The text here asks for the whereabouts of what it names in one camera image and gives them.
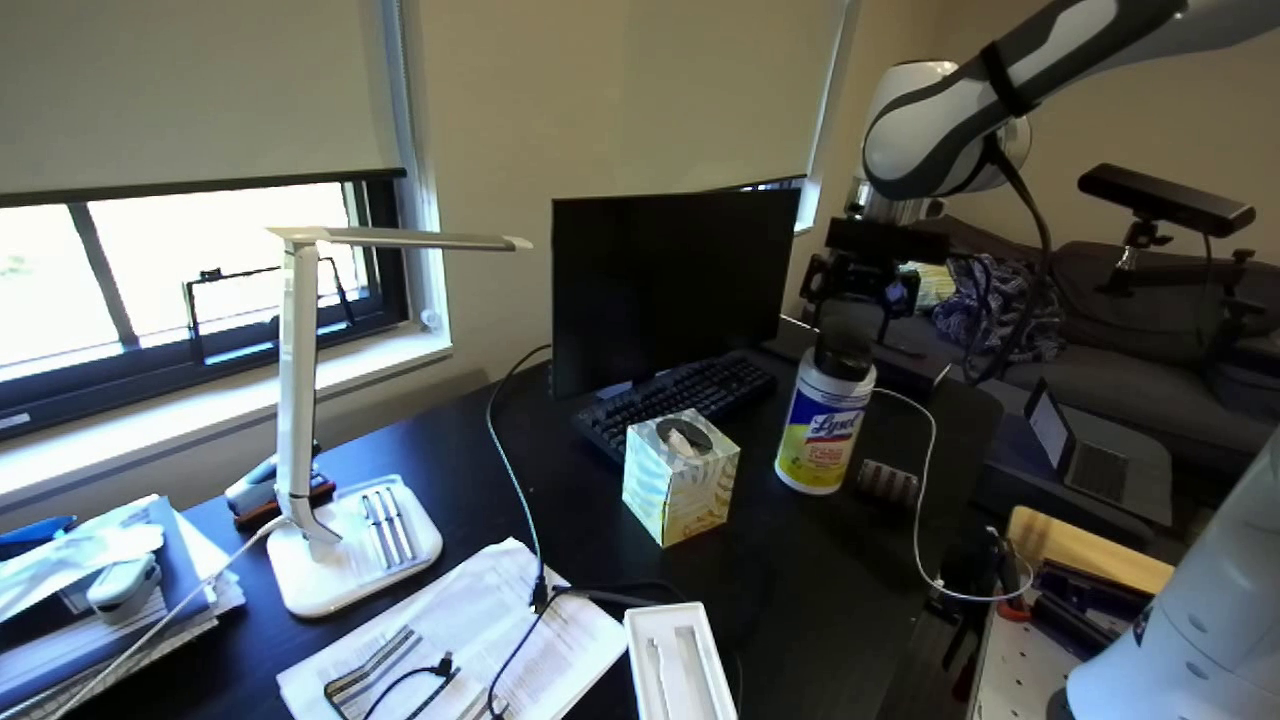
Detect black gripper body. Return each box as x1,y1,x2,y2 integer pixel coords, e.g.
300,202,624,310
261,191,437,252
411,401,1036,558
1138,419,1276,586
798,220,953,337

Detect stack of books and papers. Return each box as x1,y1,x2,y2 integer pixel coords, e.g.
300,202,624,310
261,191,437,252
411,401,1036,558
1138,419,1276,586
0,495,243,720

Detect white cable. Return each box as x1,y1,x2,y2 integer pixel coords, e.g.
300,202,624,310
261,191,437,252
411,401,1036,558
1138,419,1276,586
871,383,1036,607

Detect white paper sheets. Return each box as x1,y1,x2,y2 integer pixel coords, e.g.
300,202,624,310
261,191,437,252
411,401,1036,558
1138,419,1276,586
274,542,628,720

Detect yellow patterned tissue box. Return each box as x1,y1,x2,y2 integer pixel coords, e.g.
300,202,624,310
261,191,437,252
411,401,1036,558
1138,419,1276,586
624,409,738,550

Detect white styrofoam tray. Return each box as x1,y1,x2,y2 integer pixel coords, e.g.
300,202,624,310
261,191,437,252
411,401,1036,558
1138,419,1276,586
624,601,736,720

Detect wooden board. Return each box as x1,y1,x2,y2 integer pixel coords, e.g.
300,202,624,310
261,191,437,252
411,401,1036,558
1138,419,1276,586
1004,506,1172,595

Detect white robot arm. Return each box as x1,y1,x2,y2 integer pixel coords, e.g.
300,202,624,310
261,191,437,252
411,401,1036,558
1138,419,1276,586
842,0,1280,227

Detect purple cloth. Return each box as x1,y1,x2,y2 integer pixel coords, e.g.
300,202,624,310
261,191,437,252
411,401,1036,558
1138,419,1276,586
926,252,1061,363

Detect red black stapler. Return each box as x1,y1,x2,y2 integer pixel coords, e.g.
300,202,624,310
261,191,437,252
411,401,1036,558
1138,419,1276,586
224,462,335,529

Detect black computer monitor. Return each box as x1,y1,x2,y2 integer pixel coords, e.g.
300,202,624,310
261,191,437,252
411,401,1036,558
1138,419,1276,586
548,187,798,395

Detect open laptop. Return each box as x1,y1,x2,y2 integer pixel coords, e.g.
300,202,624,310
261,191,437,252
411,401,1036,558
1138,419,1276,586
1022,383,1172,526

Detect black camera on stand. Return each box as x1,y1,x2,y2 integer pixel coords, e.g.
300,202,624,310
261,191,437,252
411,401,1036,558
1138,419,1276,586
1076,166,1257,293

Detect black cable on desk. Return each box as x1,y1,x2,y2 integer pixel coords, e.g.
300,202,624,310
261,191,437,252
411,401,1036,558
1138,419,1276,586
478,339,554,720

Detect dark grey sofa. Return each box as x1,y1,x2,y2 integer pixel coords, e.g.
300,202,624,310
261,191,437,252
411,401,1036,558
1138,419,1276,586
804,202,1280,464

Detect white disinfectant wipes canister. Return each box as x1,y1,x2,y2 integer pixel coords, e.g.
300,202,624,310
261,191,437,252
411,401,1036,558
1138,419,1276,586
772,347,875,495

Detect black keyboard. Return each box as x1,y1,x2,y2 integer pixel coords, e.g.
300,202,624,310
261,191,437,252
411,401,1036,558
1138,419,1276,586
577,353,774,462

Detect white desk lamp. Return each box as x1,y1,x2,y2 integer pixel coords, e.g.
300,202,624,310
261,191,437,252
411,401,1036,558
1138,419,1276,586
262,224,536,625

